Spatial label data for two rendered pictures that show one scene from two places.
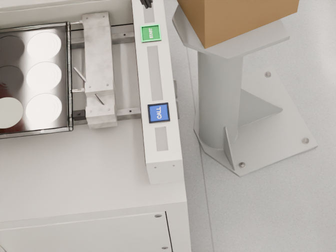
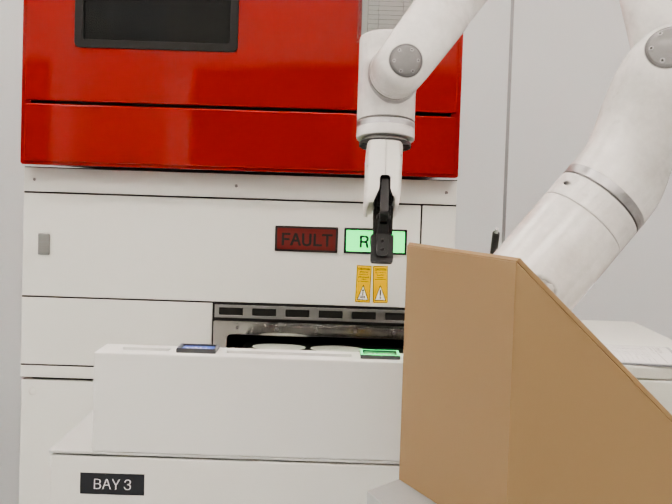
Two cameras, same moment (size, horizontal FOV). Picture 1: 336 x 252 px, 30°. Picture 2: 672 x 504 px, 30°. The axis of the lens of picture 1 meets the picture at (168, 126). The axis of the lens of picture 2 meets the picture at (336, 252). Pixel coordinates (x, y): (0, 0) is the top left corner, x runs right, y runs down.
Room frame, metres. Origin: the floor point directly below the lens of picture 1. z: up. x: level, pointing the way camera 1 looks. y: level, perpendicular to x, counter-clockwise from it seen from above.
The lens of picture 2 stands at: (0.99, -1.77, 1.20)
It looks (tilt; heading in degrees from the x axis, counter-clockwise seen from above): 3 degrees down; 89
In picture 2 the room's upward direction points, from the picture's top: 2 degrees clockwise
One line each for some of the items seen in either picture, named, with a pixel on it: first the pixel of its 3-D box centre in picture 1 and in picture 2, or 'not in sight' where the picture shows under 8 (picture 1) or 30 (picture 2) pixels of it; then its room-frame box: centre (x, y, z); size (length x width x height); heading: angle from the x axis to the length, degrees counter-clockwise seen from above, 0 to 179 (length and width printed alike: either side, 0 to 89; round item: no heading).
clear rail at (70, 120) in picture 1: (69, 73); not in sight; (1.02, 0.26, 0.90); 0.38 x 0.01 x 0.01; 179
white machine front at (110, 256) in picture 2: not in sight; (238, 278); (0.83, 0.61, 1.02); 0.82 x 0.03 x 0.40; 179
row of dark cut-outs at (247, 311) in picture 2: not in sight; (330, 314); (1.01, 0.60, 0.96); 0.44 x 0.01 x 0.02; 179
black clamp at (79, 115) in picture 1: (79, 114); not in sight; (0.88, 0.24, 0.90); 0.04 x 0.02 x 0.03; 89
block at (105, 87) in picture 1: (99, 88); not in sight; (0.96, 0.18, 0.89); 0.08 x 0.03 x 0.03; 89
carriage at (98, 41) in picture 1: (99, 71); not in sight; (1.03, 0.18, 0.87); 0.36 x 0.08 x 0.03; 179
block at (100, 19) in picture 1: (96, 20); not in sight; (1.20, 0.18, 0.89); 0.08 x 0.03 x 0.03; 89
